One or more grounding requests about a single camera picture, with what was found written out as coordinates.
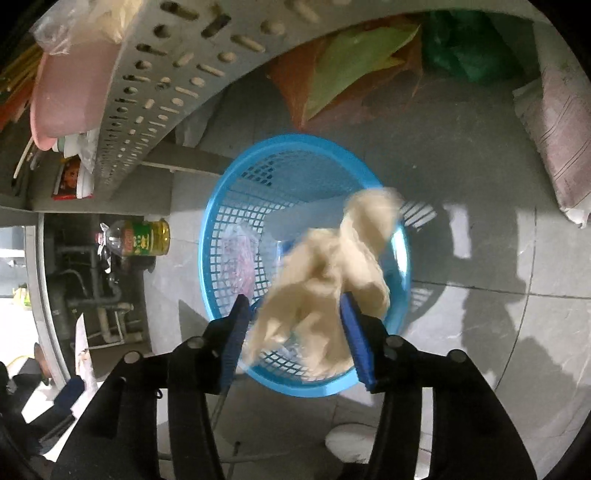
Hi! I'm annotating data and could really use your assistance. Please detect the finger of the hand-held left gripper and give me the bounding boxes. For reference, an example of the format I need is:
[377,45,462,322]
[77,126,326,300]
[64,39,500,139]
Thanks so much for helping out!
[39,377,86,444]

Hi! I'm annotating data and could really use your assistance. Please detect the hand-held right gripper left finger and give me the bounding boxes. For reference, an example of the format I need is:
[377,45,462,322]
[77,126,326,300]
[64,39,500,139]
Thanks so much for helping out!
[51,293,254,480]

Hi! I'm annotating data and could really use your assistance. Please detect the bundle of wooden chopsticks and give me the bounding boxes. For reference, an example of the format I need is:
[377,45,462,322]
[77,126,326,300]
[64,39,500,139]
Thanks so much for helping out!
[0,44,44,130]

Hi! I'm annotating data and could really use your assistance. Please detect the cooking oil bottle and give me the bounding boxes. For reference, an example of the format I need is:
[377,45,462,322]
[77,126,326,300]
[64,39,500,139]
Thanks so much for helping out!
[95,219,171,259]

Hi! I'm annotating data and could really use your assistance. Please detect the grey drain pipes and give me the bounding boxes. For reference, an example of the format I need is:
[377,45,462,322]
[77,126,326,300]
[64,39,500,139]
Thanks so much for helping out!
[48,244,144,347]

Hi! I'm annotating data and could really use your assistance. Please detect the green plastic bag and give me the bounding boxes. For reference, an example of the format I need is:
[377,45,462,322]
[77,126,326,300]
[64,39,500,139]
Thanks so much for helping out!
[422,11,539,84]

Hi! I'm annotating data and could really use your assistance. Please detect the clear plastic packet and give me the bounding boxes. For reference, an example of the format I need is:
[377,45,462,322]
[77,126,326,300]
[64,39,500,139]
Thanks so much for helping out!
[221,222,259,296]

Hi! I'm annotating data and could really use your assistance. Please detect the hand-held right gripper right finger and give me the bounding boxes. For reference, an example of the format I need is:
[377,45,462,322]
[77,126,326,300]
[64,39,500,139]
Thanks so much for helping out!
[339,292,539,480]

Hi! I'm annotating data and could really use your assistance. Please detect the blue plastic mesh basket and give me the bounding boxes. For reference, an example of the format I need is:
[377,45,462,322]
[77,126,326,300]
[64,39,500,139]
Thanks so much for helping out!
[198,134,411,398]

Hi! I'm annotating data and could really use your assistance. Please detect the white rag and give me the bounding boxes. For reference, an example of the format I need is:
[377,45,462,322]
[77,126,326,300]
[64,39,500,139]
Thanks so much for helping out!
[174,104,220,149]

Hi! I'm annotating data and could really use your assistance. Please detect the orange and green bag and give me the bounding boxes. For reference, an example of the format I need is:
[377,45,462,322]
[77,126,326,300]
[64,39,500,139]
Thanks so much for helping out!
[268,21,423,132]

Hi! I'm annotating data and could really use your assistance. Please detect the beige perforated shelf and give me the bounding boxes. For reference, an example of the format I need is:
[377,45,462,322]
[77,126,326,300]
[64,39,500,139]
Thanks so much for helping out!
[90,0,430,190]

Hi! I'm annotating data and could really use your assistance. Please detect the red printed box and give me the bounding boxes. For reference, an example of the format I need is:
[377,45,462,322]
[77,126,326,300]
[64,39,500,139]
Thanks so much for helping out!
[52,157,95,201]

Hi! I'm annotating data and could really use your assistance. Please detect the pinkish paper sack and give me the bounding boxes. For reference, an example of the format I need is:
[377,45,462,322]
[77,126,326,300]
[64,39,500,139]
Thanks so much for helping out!
[512,21,591,227]

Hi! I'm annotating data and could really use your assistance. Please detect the clear bag of yellow flatbreads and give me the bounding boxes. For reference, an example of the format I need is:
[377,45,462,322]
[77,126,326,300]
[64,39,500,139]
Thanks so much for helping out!
[32,0,139,56]

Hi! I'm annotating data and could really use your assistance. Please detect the pink plastic basin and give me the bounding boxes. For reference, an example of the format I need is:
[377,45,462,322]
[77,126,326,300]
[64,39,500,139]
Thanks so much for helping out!
[30,39,125,151]

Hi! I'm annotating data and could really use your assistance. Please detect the beige paper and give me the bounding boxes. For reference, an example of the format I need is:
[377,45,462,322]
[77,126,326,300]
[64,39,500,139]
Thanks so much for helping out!
[245,187,407,377]

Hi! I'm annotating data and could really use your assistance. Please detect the white shoe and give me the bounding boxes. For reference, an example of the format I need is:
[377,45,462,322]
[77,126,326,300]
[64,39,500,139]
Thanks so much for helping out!
[325,422,435,464]

